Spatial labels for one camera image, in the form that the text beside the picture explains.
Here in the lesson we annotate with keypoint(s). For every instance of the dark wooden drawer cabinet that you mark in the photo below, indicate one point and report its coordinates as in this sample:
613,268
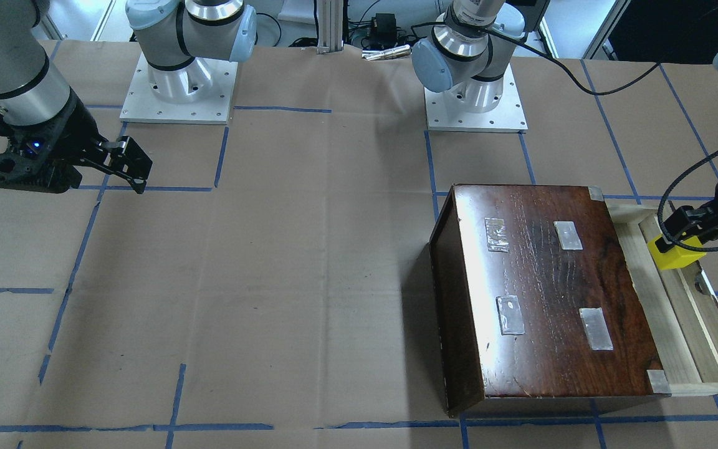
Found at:
536,308

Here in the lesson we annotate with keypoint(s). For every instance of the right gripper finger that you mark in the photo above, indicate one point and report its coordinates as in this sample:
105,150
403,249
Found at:
122,157

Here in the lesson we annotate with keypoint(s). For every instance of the aluminium frame post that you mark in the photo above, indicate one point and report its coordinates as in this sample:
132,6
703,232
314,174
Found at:
331,25

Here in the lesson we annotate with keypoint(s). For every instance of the yellow cube block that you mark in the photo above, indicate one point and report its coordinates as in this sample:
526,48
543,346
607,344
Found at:
670,256

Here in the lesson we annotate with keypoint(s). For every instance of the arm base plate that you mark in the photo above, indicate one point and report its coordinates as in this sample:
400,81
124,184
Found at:
471,107
200,93

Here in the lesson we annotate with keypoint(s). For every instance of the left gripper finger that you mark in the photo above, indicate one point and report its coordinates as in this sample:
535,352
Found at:
687,222

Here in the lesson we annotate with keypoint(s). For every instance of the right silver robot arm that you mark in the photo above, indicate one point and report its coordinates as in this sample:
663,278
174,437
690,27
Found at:
166,61

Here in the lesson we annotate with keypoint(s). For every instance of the light wooden drawer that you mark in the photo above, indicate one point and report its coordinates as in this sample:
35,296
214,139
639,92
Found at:
680,305

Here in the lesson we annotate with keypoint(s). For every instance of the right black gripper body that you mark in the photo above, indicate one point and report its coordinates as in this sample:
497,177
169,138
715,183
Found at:
76,132

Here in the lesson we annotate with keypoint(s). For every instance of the black power adapter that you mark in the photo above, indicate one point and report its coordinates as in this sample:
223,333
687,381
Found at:
383,29

